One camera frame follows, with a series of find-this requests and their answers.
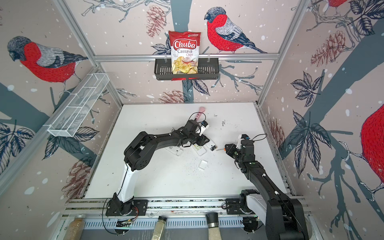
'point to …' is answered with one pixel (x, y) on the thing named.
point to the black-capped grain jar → (214, 231)
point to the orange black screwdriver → (224, 149)
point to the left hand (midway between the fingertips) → (207, 138)
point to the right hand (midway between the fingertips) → (224, 147)
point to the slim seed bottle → (159, 228)
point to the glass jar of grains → (75, 228)
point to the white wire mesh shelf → (70, 120)
